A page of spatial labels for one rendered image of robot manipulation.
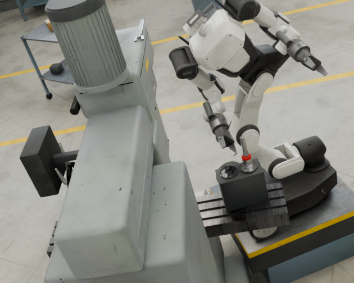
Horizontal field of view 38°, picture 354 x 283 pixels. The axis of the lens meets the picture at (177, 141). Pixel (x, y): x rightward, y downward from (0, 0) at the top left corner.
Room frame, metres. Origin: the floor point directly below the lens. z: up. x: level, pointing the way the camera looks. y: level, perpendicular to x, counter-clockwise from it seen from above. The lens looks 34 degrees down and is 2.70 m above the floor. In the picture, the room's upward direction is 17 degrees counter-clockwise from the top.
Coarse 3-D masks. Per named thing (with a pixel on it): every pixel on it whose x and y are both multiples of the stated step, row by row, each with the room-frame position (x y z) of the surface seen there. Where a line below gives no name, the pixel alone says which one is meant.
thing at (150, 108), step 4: (152, 72) 2.02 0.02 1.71; (152, 76) 1.99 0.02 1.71; (152, 80) 1.97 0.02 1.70; (152, 84) 1.94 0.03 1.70; (156, 84) 2.03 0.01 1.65; (152, 88) 1.92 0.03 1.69; (156, 88) 2.00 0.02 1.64; (152, 92) 1.90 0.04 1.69; (152, 96) 1.87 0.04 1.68; (148, 100) 1.78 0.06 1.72; (152, 100) 1.85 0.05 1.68; (148, 104) 1.75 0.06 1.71; (152, 104) 1.82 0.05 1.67; (148, 108) 1.74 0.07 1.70; (152, 108) 1.80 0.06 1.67; (148, 112) 1.74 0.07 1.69; (152, 112) 1.78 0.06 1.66; (152, 116) 1.76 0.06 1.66; (152, 120) 1.74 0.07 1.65
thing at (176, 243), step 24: (168, 168) 1.52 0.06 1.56; (168, 192) 1.39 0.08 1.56; (192, 192) 1.51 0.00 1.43; (168, 216) 1.27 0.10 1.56; (192, 216) 1.37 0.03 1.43; (168, 240) 1.16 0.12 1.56; (192, 240) 1.25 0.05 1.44; (48, 264) 1.22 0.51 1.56; (144, 264) 1.09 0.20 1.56; (168, 264) 1.08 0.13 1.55; (192, 264) 1.14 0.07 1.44
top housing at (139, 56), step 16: (128, 32) 2.10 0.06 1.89; (144, 32) 2.08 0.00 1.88; (128, 48) 1.93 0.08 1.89; (144, 48) 1.96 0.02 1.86; (128, 64) 1.79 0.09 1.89; (144, 64) 1.87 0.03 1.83; (128, 80) 1.70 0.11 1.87; (144, 80) 1.77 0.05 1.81; (80, 96) 1.74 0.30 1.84; (96, 96) 1.73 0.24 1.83; (112, 96) 1.71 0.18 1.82; (128, 96) 1.70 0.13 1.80; (144, 96) 1.70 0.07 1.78; (96, 112) 1.73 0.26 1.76
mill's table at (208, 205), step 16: (272, 192) 1.91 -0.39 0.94; (208, 208) 1.93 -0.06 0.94; (224, 208) 1.90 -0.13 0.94; (240, 208) 1.86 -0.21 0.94; (256, 208) 1.83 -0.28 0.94; (272, 208) 1.81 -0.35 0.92; (208, 224) 1.82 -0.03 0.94; (224, 224) 1.80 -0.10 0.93; (240, 224) 1.78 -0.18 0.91; (256, 224) 1.77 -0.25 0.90; (272, 224) 1.76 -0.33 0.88; (288, 224) 1.74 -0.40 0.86; (48, 256) 1.97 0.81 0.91
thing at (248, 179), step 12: (228, 168) 1.95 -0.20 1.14; (240, 168) 1.92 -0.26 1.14; (252, 168) 1.89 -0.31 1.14; (228, 180) 1.88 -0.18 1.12; (240, 180) 1.86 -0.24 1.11; (252, 180) 1.86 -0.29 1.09; (264, 180) 1.86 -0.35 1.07; (228, 192) 1.87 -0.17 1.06; (240, 192) 1.86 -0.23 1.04; (252, 192) 1.86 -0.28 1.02; (264, 192) 1.86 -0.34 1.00; (228, 204) 1.87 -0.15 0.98; (240, 204) 1.87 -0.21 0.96; (252, 204) 1.86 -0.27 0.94
